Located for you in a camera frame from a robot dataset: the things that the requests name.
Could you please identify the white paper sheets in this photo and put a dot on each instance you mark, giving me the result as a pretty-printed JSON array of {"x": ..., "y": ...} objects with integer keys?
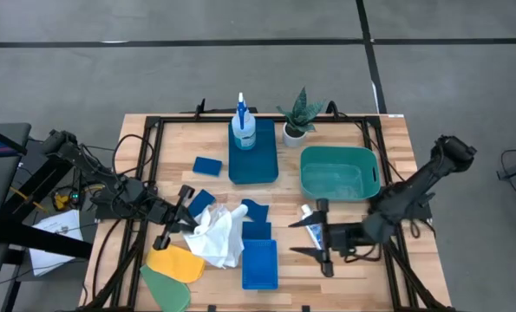
[{"x": 62, "y": 223}]

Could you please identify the white blue-printed tube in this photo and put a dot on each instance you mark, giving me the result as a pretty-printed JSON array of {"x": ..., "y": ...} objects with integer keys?
[{"x": 313, "y": 234}]

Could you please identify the blue rectangular sponge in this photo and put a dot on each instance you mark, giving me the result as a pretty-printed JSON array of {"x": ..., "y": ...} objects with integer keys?
[
  {"x": 202, "y": 203},
  {"x": 256, "y": 230},
  {"x": 207, "y": 166}
]

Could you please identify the blue slotted plastic basket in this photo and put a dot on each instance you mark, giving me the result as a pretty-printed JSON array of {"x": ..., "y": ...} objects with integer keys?
[{"x": 259, "y": 264}]

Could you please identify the white cloth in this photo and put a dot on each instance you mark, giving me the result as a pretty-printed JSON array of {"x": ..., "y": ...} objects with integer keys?
[{"x": 216, "y": 236}]

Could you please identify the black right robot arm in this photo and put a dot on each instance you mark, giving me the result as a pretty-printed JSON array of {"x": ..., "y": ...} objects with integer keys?
[{"x": 413, "y": 186}]

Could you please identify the snake plant in white pot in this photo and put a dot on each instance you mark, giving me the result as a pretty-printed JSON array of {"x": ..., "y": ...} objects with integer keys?
[{"x": 298, "y": 125}]

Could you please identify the green oval cloth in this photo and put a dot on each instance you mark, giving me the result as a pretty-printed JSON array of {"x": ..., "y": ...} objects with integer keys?
[{"x": 166, "y": 290}]

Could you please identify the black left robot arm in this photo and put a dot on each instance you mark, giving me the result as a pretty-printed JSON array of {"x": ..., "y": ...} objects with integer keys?
[{"x": 127, "y": 195}]

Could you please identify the white blue-trigger spray bottle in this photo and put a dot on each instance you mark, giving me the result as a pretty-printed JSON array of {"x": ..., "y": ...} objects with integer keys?
[{"x": 243, "y": 130}]

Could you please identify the black box with green light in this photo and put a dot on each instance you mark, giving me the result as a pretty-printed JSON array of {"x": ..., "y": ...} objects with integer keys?
[{"x": 75, "y": 200}]

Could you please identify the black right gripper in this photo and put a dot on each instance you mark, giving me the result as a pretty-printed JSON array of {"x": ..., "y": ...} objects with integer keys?
[{"x": 346, "y": 240}]

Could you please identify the yellow oval cloth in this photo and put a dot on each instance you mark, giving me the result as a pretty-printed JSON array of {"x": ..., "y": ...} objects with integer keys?
[{"x": 175, "y": 262}]

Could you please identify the blue wavy-edged sponge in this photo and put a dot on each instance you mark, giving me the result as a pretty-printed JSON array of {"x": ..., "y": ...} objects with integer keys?
[{"x": 257, "y": 211}]

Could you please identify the black metal table frame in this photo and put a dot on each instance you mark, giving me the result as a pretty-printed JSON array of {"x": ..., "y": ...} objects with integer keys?
[{"x": 175, "y": 118}]

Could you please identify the dark teal rectangular tray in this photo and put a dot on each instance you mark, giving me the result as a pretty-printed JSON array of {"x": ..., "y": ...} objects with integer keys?
[{"x": 257, "y": 167}]

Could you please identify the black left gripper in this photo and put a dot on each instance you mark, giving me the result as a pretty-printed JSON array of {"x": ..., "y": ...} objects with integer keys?
[{"x": 162, "y": 214}]

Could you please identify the teal plastic tub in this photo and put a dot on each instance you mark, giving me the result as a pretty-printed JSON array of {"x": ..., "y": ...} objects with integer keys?
[{"x": 340, "y": 177}]

